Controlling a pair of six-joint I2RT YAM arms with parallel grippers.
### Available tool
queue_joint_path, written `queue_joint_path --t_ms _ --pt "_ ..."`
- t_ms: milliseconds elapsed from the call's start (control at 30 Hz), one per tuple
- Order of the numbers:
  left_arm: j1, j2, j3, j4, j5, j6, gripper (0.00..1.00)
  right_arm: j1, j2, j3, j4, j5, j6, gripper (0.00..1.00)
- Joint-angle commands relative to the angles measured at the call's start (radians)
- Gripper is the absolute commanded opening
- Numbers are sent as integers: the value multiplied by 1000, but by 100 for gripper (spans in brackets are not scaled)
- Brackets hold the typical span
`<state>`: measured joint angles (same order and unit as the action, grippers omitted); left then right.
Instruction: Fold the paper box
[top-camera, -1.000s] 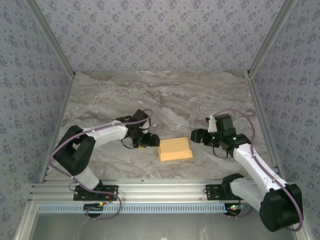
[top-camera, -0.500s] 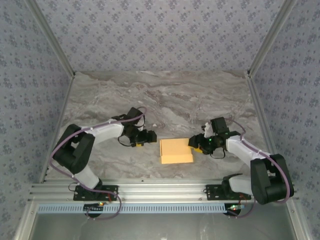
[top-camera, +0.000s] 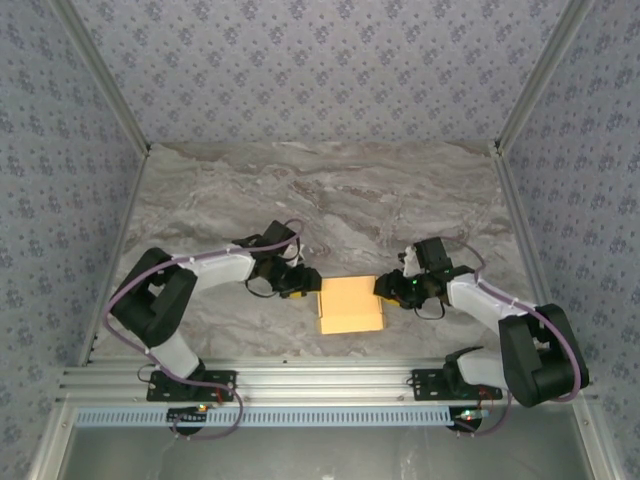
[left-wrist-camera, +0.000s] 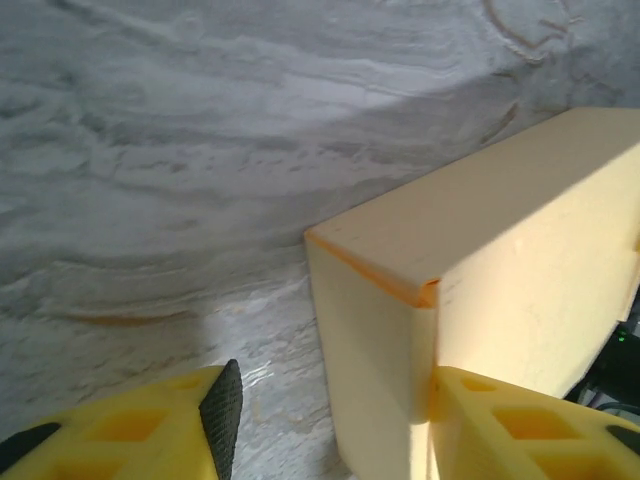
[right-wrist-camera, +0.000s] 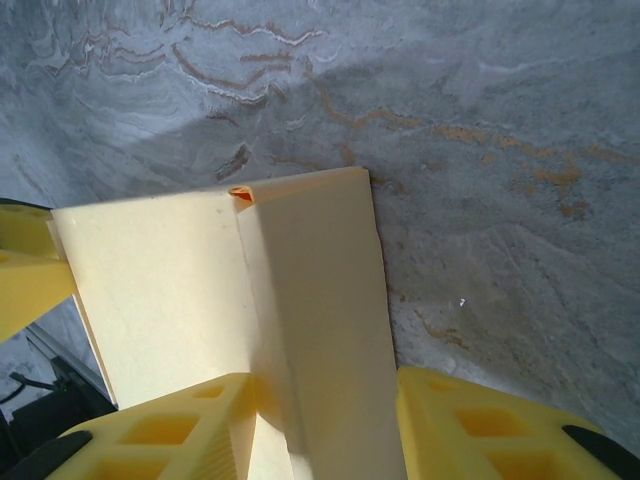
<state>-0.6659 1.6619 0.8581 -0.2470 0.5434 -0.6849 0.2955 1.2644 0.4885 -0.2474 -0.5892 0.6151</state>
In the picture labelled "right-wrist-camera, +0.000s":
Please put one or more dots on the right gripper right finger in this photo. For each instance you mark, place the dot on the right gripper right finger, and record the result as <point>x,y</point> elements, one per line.
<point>500,440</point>

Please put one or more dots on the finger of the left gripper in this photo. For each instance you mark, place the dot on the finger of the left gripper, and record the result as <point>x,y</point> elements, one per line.
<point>30,280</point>

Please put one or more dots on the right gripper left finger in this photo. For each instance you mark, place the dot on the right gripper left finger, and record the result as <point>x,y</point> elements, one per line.
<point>190,440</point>

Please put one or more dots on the yellow paper box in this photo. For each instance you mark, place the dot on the yellow paper box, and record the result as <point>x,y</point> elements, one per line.
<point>175,275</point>

